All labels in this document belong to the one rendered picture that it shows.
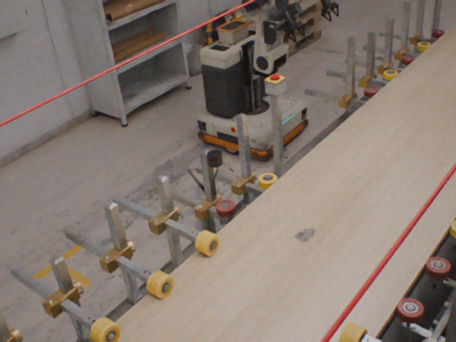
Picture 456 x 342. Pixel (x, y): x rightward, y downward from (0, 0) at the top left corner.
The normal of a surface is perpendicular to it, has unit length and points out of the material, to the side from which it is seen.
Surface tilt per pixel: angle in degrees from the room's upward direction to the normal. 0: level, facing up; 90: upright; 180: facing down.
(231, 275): 0
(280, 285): 0
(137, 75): 90
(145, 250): 0
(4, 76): 90
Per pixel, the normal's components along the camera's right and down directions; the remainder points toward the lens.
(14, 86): 0.78, 0.28
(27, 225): -0.10, -0.83
